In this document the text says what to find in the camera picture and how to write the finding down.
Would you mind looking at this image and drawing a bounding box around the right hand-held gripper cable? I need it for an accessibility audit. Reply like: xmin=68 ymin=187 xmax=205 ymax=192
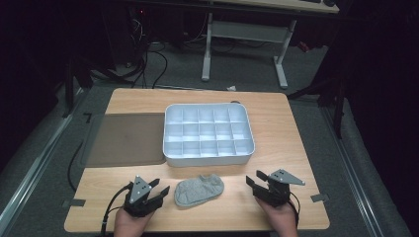
xmin=288 ymin=192 xmax=301 ymax=228

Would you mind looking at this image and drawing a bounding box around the grey tape piece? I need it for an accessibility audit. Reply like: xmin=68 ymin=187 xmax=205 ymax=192
xmin=310 ymin=193 xmax=330 ymax=203
xmin=62 ymin=198 xmax=87 ymax=208

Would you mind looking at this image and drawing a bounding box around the black floor cable bundle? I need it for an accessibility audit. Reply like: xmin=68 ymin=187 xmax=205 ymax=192
xmin=88 ymin=9 xmax=169 ymax=89

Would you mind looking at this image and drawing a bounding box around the black metal stand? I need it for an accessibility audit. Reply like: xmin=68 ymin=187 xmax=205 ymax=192
xmin=61 ymin=58 xmax=94 ymax=119
xmin=286 ymin=73 xmax=348 ymax=139

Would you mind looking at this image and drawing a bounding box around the thin black cable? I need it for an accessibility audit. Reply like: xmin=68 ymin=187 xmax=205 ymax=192
xmin=67 ymin=141 xmax=84 ymax=193

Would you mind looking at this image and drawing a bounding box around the white compartment storage box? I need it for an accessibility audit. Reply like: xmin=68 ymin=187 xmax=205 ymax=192
xmin=162 ymin=103 xmax=256 ymax=168

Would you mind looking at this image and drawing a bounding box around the grey sock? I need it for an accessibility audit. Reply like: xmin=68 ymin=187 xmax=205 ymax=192
xmin=174 ymin=174 xmax=225 ymax=208

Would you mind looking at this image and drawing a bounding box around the person's right hand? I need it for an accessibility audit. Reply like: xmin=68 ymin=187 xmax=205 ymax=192
xmin=256 ymin=197 xmax=299 ymax=237

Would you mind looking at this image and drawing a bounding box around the desk with white legs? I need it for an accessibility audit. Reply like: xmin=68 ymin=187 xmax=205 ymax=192
xmin=131 ymin=0 xmax=340 ymax=90

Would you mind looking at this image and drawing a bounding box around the person's left hand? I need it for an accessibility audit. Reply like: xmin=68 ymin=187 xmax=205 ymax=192
xmin=113 ymin=206 xmax=156 ymax=237

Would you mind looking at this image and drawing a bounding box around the metal floor rail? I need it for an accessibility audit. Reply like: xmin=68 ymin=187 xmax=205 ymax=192
xmin=320 ymin=105 xmax=385 ymax=237
xmin=0 ymin=88 xmax=87 ymax=229

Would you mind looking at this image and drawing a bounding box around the dark translucent mat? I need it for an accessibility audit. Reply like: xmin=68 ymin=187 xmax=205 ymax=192
xmin=78 ymin=113 xmax=167 ymax=169

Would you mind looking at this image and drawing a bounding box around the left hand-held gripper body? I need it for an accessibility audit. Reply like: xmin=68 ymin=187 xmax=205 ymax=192
xmin=123 ymin=175 xmax=162 ymax=218

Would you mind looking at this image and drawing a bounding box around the hand-held gripper cable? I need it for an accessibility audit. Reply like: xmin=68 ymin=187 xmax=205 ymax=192
xmin=100 ymin=182 xmax=136 ymax=237
xmin=288 ymin=192 xmax=301 ymax=228

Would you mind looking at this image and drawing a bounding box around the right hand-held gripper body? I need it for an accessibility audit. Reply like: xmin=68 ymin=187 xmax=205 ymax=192
xmin=255 ymin=169 xmax=306 ymax=207

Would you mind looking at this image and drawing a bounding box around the left hand-held gripper cable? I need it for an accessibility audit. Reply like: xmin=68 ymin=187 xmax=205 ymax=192
xmin=100 ymin=182 xmax=136 ymax=237

